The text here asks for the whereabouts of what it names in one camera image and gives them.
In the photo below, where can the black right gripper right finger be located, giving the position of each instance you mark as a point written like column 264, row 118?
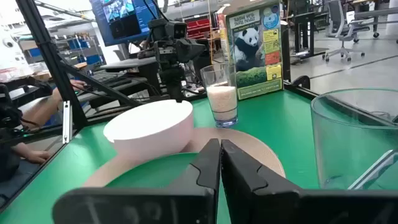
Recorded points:
column 248, row 199

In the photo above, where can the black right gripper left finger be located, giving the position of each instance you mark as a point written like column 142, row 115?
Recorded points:
column 192, row 199

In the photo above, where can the panda cereal box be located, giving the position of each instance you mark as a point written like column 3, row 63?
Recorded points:
column 255, row 53

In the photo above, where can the silver spoon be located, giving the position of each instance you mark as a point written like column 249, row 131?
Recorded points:
column 373, row 171

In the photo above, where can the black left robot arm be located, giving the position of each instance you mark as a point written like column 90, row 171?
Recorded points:
column 171, row 81

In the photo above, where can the person's forearm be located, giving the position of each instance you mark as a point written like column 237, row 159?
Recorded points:
column 40, row 109

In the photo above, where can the red storage bins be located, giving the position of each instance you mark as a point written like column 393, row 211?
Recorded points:
column 199, row 28

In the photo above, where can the round beige placemat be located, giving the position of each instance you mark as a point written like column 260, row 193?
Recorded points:
column 248, row 146

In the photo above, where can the computer monitor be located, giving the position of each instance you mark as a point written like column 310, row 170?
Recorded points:
column 124, row 21

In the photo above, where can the glass of milk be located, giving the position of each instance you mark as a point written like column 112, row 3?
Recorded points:
column 222, row 102

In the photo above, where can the black keyboard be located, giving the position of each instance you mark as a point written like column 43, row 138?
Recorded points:
column 109, row 77

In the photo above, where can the white bowl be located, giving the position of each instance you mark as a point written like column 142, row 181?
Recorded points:
column 149, row 130

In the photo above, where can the blue storage bins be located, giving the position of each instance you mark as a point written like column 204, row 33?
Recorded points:
column 93, row 58

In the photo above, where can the person's hand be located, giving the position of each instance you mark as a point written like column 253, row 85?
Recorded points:
column 77, row 84
column 37, row 157

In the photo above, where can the empty clear glass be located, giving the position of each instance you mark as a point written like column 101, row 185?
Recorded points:
column 342, row 140

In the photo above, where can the black desk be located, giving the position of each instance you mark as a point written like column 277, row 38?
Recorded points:
column 306, row 21

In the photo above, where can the grey office chair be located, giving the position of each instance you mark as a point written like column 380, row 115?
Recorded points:
column 337, row 18

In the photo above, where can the silver metal bracket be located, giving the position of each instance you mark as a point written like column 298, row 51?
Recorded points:
column 66, row 121

